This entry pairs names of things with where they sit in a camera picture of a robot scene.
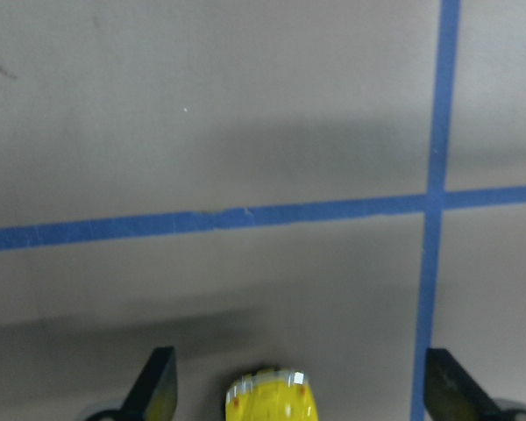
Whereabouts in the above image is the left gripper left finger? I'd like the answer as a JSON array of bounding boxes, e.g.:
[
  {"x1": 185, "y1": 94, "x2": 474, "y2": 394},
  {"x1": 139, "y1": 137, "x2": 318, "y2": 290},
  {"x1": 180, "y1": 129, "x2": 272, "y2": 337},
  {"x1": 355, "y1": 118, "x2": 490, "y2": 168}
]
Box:
[{"x1": 122, "y1": 346, "x2": 178, "y2": 420}]

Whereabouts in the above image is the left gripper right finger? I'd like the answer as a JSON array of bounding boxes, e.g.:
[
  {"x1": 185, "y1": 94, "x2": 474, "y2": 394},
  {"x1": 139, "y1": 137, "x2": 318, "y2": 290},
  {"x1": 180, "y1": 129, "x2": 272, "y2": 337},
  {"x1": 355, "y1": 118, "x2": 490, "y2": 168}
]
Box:
[{"x1": 423, "y1": 348, "x2": 502, "y2": 421}]

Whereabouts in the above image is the yellow beetle toy car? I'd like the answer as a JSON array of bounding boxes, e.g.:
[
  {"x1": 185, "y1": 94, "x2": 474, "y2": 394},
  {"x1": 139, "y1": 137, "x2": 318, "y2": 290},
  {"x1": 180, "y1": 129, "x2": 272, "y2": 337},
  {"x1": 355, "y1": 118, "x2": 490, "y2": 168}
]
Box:
[{"x1": 224, "y1": 367, "x2": 319, "y2": 421}]

